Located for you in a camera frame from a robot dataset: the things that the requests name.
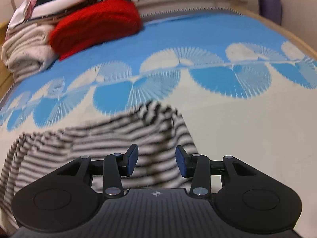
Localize black white striped garment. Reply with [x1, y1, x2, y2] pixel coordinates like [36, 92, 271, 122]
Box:
[1, 101, 197, 229]

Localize blue white patterned bed sheet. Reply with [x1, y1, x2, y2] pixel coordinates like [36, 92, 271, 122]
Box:
[1, 8, 316, 237]

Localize red folded blanket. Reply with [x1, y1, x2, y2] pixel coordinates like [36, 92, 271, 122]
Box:
[49, 0, 143, 60]

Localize beige folded blanket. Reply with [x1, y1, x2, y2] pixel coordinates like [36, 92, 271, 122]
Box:
[1, 24, 57, 82]

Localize white folded garment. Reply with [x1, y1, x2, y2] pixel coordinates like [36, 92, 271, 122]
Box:
[6, 0, 87, 35]

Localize pink folded garment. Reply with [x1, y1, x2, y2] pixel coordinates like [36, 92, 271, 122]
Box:
[24, 0, 37, 19]

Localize purple wall panel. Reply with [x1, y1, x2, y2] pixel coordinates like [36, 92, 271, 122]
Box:
[258, 0, 283, 25]

